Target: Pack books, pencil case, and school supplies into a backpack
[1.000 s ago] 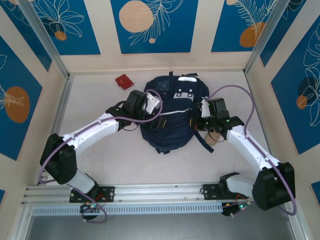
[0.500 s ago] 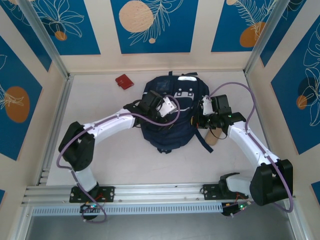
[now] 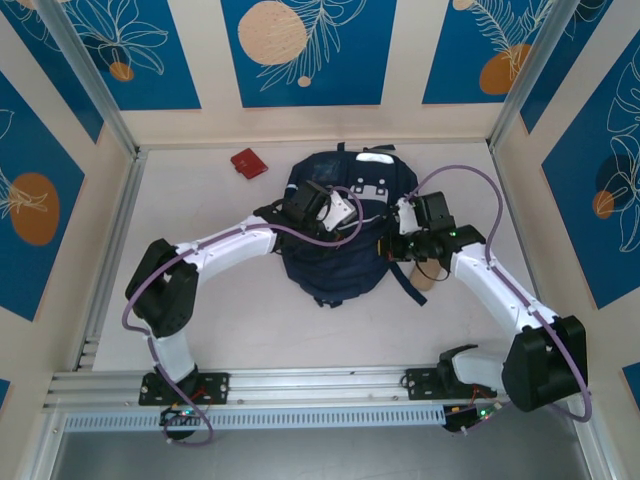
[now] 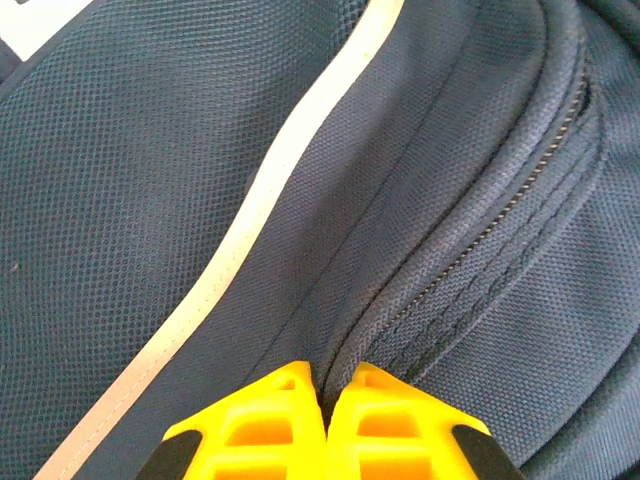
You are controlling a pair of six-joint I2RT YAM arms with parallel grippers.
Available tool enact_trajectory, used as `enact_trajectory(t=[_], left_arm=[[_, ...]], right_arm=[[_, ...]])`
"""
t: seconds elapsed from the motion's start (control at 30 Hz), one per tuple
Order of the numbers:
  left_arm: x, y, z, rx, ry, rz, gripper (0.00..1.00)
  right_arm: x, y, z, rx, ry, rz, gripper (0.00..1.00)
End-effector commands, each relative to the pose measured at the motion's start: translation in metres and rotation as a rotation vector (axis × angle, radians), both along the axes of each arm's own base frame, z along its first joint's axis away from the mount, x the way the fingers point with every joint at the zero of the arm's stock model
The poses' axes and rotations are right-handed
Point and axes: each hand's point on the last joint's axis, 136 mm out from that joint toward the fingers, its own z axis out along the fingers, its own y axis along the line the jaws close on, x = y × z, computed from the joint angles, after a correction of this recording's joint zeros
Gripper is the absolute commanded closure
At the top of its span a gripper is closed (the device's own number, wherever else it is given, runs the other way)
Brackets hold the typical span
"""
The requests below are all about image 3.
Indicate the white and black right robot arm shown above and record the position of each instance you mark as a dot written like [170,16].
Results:
[490,285]

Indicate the aluminium side rail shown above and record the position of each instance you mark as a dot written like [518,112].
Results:
[515,220]
[123,225]

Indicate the red leather wallet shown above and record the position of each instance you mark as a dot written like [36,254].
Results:
[249,162]

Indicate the aluminium frame post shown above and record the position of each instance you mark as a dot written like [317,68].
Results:
[89,75]
[530,75]

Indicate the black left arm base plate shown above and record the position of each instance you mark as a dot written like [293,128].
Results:
[215,387]

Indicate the navy blue backpack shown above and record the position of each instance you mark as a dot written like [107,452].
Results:
[330,270]

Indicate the blue floral wall panel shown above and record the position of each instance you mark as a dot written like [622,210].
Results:
[30,150]
[590,225]
[450,50]
[557,70]
[50,55]
[165,75]
[350,75]

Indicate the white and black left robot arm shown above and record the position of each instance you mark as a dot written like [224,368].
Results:
[225,245]

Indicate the black controller board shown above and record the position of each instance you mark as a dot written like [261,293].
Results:
[180,415]
[457,420]

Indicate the aluminium mounting rail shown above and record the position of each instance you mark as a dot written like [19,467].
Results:
[310,382]

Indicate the tan pencil case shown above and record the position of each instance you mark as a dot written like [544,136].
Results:
[425,280]

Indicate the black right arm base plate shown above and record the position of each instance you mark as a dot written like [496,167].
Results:
[420,384]

